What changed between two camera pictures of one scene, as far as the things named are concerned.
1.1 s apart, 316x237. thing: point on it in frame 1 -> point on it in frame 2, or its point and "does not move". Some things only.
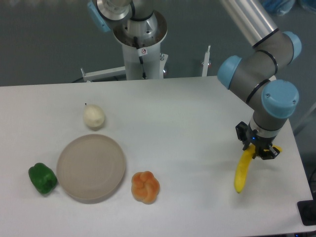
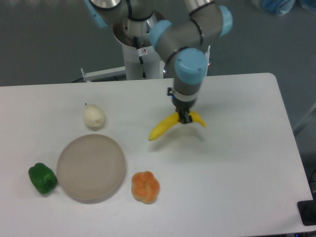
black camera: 242,131 -> 169,89
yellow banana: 243,165 -> 172,120
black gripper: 261,143 -> 183,107
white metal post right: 206,64 does not move
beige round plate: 90,168 does not move
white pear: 94,116 does not move
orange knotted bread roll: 145,187 does not move
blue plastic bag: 278,7 does not move
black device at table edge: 307,210 does not move
